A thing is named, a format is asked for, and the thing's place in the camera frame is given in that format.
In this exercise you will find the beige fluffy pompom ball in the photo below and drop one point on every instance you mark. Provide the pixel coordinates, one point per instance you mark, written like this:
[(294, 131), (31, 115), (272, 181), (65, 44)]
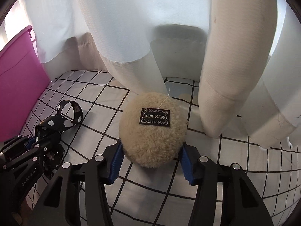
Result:
[(152, 129)]

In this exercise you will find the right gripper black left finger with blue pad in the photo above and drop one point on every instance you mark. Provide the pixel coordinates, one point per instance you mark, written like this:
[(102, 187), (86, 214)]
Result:
[(59, 203)]

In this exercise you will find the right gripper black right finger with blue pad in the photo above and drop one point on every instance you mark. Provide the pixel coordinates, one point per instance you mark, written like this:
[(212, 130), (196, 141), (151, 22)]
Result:
[(241, 202)]

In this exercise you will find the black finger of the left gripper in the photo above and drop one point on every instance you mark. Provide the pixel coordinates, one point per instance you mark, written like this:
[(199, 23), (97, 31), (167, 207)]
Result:
[(17, 146)]

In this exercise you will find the pink plastic bin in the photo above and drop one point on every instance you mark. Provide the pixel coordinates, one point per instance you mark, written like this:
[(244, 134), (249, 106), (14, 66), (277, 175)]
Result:
[(23, 80)]

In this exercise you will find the white curtain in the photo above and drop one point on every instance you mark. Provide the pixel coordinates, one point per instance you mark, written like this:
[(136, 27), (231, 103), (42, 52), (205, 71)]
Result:
[(245, 54)]

